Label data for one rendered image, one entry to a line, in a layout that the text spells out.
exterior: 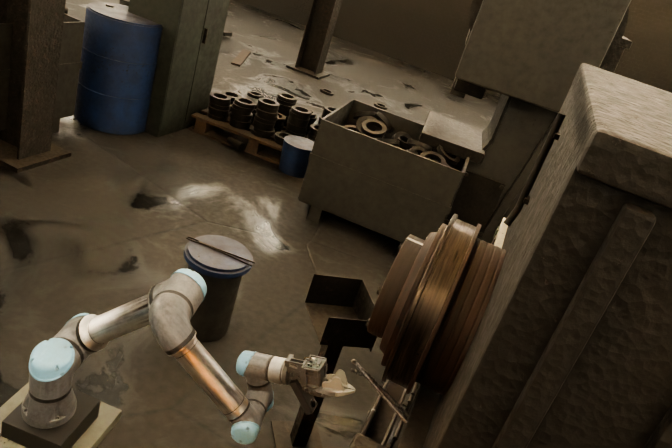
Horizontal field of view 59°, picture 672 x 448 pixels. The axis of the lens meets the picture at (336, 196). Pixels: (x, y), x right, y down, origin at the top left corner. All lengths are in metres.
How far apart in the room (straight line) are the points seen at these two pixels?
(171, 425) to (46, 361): 0.80
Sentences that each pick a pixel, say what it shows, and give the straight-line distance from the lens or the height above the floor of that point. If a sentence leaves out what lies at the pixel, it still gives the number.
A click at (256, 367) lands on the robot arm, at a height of 0.70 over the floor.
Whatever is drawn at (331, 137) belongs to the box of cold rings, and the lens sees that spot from 4.05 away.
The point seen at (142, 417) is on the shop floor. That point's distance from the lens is 2.61.
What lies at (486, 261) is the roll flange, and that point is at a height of 1.31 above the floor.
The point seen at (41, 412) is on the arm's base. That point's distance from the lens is 2.04.
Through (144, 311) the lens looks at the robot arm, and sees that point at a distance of 1.85.
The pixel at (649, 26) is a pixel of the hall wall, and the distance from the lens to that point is 11.47.
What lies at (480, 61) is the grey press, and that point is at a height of 1.41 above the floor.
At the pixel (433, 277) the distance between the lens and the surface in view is 1.38.
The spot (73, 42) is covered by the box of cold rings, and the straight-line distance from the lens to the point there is 4.67.
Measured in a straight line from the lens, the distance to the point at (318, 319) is 2.28.
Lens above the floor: 1.90
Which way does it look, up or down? 23 degrees down
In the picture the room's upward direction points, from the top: 18 degrees clockwise
